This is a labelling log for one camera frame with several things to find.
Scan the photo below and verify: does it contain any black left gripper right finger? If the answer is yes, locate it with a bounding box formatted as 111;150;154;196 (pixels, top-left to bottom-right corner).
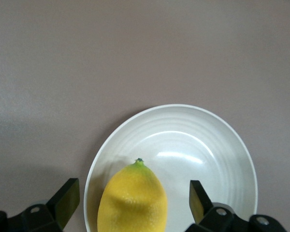
186;180;287;232

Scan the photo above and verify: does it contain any beige plate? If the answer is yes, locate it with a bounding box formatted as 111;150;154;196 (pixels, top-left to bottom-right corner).
83;103;259;232

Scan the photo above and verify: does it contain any yellow lemon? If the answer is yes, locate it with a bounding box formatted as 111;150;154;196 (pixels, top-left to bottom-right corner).
97;158;169;232

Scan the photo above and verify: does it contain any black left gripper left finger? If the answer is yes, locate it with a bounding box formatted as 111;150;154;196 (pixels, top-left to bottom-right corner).
0;178;81;232

